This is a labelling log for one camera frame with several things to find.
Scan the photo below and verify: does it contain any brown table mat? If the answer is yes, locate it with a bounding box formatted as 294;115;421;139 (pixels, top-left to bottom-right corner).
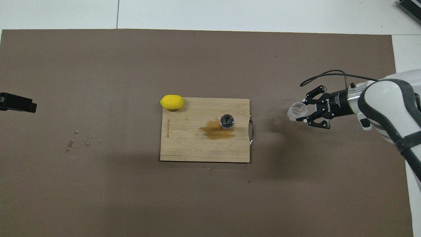
0;29;414;237

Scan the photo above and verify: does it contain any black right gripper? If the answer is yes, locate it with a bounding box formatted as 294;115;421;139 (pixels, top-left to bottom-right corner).
296;85;350;128

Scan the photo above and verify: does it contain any steel double jigger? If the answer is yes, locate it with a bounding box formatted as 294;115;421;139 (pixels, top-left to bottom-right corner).
220;114;235;130

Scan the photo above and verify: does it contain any yellow lemon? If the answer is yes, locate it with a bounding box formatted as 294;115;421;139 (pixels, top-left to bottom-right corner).
160;94;185;110

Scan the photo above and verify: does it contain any grey ribbed device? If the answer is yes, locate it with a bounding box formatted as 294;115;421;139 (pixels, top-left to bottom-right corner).
396;0;421;24

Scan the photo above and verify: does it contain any wooden cutting board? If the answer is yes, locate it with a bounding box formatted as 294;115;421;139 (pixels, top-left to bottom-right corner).
160;97;255;163

